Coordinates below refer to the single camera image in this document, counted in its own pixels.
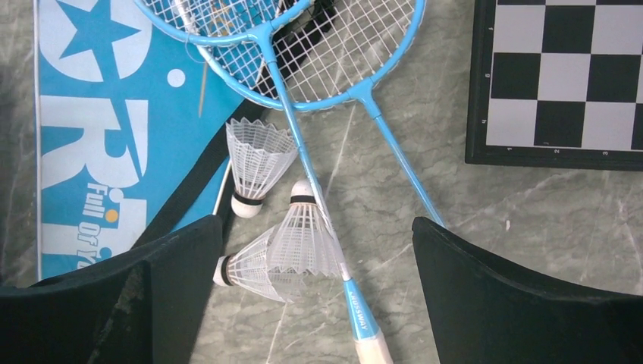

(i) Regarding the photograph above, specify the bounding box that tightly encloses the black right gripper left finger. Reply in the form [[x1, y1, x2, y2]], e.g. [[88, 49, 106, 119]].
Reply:
[[1, 215, 223, 363]]

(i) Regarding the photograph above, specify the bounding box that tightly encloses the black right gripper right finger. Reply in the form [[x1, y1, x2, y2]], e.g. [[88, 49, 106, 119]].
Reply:
[[412, 217, 642, 363]]

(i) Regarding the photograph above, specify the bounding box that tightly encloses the white shuttlecock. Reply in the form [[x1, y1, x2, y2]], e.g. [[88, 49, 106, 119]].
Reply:
[[225, 118, 298, 218], [213, 226, 306, 303], [266, 179, 350, 281]]

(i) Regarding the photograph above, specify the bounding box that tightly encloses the blue racket carry bag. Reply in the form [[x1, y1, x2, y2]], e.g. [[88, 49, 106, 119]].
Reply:
[[34, 1, 265, 280]]

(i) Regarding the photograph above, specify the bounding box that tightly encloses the blue badminton racket front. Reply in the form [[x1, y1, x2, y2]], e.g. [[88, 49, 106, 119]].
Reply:
[[133, 0, 394, 364]]

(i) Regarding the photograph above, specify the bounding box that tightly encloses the blue badminton racket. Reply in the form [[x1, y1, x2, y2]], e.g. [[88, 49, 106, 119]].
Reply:
[[186, 1, 443, 224], [133, 0, 394, 364]]

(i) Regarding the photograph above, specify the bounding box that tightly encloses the black white chessboard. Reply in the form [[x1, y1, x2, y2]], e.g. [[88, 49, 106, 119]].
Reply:
[[465, 1, 642, 171]]

